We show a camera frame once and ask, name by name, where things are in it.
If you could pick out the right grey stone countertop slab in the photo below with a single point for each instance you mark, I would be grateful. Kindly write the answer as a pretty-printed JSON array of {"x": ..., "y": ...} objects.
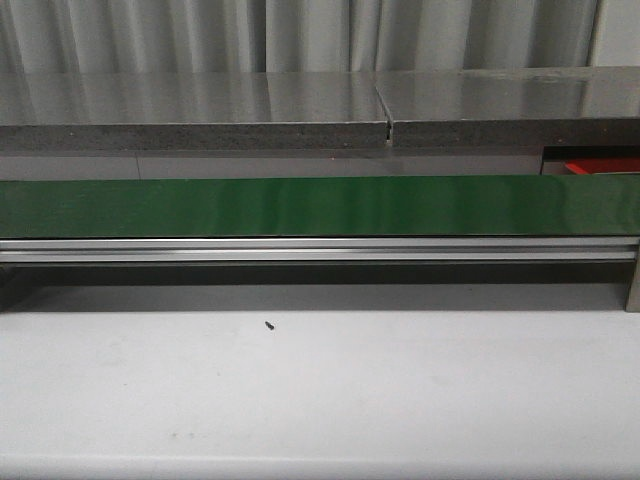
[{"x": 531, "y": 107}]

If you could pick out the white pleated curtain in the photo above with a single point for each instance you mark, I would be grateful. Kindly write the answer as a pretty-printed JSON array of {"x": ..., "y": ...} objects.
[{"x": 293, "y": 36}]

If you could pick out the left grey stone countertop slab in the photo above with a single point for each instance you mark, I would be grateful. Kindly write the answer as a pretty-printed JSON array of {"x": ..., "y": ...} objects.
[{"x": 66, "y": 112}]

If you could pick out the steel conveyor support bracket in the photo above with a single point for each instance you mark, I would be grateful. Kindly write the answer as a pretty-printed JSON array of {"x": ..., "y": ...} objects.
[{"x": 630, "y": 292}]

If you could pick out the red plastic tray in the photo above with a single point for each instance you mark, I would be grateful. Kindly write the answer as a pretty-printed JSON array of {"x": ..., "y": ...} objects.
[{"x": 604, "y": 166}]

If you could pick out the green conveyor belt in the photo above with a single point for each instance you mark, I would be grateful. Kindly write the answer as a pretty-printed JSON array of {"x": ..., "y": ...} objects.
[{"x": 438, "y": 206}]

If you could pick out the grey stone countertop slab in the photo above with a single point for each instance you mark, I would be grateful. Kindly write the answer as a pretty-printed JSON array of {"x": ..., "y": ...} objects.
[
  {"x": 531, "y": 107},
  {"x": 66, "y": 112}
]

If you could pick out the aluminium conveyor frame rail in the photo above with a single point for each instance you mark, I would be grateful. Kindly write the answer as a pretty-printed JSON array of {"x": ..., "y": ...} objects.
[{"x": 402, "y": 249}]

